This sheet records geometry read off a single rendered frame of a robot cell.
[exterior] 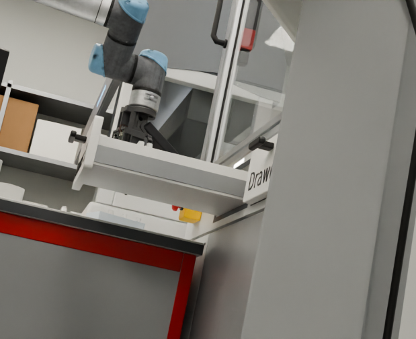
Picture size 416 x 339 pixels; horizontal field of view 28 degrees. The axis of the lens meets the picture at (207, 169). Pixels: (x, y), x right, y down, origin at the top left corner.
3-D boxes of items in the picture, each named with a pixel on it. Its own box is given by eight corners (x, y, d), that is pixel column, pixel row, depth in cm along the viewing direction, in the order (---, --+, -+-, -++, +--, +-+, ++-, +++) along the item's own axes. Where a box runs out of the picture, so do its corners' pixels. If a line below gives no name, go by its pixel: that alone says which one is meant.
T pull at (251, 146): (259, 142, 151) (260, 134, 151) (247, 150, 158) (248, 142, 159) (277, 146, 152) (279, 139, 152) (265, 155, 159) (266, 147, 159)
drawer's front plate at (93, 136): (82, 167, 164) (95, 114, 166) (71, 189, 192) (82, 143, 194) (91, 169, 164) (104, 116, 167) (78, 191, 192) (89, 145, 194)
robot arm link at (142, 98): (152, 101, 217) (167, 96, 210) (148, 118, 216) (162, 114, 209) (126, 92, 214) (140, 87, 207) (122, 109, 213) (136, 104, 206)
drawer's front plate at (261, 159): (289, 179, 140) (300, 117, 142) (242, 203, 168) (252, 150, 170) (299, 182, 140) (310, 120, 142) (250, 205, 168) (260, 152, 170)
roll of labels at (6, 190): (21, 208, 196) (26, 192, 197) (19, 204, 189) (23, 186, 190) (-8, 202, 195) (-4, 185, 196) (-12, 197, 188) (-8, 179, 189)
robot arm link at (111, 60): (99, 24, 208) (142, 37, 212) (87, 62, 214) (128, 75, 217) (99, 38, 202) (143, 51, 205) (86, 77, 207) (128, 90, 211)
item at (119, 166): (93, 163, 166) (99, 134, 167) (81, 183, 191) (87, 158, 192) (283, 209, 174) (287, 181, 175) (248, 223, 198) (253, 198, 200)
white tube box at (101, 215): (96, 226, 201) (99, 210, 201) (82, 227, 208) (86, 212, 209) (142, 239, 206) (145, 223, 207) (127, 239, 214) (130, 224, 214)
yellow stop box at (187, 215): (181, 216, 212) (187, 188, 213) (175, 219, 219) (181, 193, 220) (200, 220, 213) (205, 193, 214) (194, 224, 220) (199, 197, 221)
